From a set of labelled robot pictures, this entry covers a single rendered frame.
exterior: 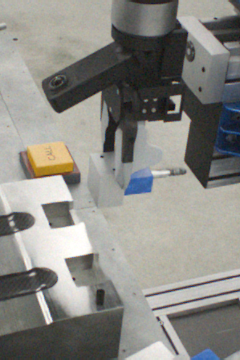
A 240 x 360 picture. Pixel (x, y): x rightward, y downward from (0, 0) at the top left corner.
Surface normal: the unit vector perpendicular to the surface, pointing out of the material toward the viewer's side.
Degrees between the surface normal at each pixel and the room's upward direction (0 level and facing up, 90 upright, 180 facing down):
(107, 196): 90
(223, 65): 90
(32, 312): 1
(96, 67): 28
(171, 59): 90
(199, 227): 0
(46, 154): 0
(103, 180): 90
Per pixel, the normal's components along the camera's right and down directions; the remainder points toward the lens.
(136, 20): -0.20, 0.59
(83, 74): -0.37, -0.62
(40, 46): 0.07, -0.79
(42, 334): 0.33, 0.59
